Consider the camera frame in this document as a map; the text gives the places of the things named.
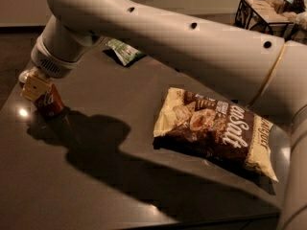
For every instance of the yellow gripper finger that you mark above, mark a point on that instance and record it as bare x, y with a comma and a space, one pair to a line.
35, 86

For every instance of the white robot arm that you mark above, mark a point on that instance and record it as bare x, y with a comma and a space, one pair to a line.
262, 72

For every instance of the brown and cream snack bag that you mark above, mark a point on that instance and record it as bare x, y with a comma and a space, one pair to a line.
214, 129

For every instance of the white napkins in holder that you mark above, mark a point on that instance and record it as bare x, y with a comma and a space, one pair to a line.
277, 11

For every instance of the red coca-cola can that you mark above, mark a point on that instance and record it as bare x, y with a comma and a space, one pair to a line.
49, 104

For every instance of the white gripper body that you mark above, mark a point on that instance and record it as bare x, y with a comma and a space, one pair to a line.
50, 65

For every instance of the green chip bag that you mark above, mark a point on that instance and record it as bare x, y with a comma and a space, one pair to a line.
125, 53

